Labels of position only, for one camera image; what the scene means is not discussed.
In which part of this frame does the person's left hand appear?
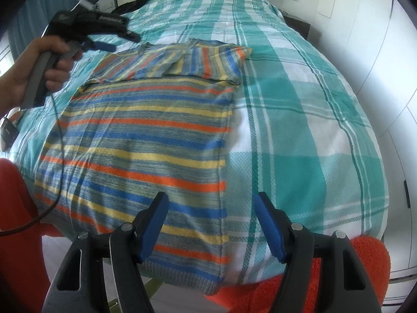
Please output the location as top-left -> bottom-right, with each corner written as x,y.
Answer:
0,35 -> 83,117

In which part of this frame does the teal plaid bedspread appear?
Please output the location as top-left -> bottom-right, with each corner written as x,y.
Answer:
4,0 -> 389,287

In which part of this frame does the blue curtain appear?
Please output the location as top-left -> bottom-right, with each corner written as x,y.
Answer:
7,0 -> 78,59

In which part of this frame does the white wardrobe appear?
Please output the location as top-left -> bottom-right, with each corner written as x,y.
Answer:
312,0 -> 416,312

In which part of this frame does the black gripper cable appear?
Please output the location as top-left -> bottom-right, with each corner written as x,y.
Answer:
0,93 -> 66,237

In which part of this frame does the black garment on bed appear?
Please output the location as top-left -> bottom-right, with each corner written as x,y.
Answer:
111,0 -> 149,16

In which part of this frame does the red fleece garment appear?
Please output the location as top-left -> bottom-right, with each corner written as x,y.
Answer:
1,158 -> 61,312

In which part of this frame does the striped knit sweater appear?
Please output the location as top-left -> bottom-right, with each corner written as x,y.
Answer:
34,39 -> 252,295

